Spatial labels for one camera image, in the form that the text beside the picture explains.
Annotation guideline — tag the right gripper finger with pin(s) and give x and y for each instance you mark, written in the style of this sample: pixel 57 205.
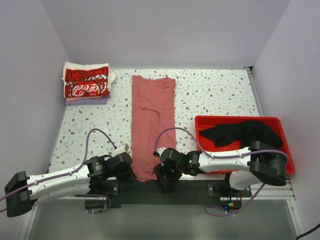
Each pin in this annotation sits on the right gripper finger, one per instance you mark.
pixel 162 182
pixel 170 180

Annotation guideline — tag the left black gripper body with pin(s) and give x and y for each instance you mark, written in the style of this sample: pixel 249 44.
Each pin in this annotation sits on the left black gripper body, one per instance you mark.
pixel 124 175

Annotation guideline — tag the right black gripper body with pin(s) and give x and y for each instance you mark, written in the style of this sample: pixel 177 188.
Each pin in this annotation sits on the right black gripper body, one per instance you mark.
pixel 176 168

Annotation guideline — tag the pink t shirt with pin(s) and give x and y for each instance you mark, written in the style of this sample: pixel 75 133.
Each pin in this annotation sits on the pink t shirt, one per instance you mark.
pixel 152 111

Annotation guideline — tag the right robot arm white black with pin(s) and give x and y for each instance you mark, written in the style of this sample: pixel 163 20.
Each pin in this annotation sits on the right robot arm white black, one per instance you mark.
pixel 257 163

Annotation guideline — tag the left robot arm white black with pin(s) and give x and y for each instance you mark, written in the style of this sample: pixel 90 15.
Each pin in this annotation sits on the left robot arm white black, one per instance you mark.
pixel 23 192

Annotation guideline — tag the black t shirt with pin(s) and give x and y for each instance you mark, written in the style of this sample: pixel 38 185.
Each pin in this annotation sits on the black t shirt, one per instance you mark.
pixel 245 132

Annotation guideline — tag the folded lavender shirt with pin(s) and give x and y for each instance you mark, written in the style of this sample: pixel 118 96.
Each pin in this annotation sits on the folded lavender shirt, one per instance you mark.
pixel 88 101

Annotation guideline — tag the folded light pink shirt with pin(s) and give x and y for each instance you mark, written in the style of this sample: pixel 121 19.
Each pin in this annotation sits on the folded light pink shirt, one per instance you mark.
pixel 72 99

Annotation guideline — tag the folded red print white shirt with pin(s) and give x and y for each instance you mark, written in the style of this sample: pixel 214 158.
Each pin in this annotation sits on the folded red print white shirt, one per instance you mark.
pixel 88 80

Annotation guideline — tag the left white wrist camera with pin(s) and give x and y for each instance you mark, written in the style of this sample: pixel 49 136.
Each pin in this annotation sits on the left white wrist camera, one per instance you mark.
pixel 123 148

